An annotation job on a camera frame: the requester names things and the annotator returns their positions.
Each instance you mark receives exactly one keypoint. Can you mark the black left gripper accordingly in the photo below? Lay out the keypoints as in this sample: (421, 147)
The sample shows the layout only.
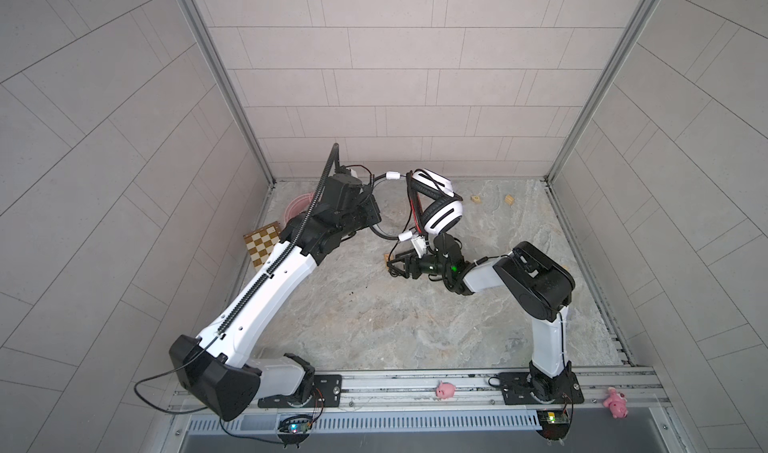
(370, 209)

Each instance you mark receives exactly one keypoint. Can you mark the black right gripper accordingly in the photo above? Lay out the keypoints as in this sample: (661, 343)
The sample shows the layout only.
(414, 264)

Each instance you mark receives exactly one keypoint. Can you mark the pink headphones with cable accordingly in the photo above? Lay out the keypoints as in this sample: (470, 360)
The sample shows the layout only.
(296, 206)

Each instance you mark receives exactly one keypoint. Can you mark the white black headphones with cable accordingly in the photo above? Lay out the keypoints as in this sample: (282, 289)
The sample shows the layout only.
(434, 206)

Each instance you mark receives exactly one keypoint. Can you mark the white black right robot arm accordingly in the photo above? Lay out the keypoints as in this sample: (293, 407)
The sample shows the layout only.
(541, 287)

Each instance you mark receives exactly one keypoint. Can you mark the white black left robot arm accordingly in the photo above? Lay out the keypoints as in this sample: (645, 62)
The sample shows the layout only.
(216, 366)

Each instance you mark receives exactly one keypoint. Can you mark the wooden folding chess board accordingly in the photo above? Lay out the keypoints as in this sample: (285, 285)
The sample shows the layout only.
(261, 242)

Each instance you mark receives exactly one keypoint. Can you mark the pink pig toy centre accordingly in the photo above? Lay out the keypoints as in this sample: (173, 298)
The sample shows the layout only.
(445, 390)

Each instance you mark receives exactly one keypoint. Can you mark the pink pig toy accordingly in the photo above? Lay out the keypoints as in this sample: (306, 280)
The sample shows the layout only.
(616, 403)
(445, 390)

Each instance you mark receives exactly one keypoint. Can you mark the left circuit board with led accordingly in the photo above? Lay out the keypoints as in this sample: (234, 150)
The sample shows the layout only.
(295, 429)

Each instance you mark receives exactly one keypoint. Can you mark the circuit board with led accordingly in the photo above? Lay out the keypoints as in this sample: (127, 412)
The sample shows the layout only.
(554, 424)
(295, 429)

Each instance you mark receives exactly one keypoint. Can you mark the right circuit board with led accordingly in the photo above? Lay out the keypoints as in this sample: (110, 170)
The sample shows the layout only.
(554, 424)

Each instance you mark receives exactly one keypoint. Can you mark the pink pig toy right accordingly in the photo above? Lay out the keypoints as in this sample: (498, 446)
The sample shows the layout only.
(616, 403)

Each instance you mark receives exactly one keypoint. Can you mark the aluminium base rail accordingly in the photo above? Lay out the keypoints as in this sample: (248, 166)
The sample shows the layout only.
(398, 411)

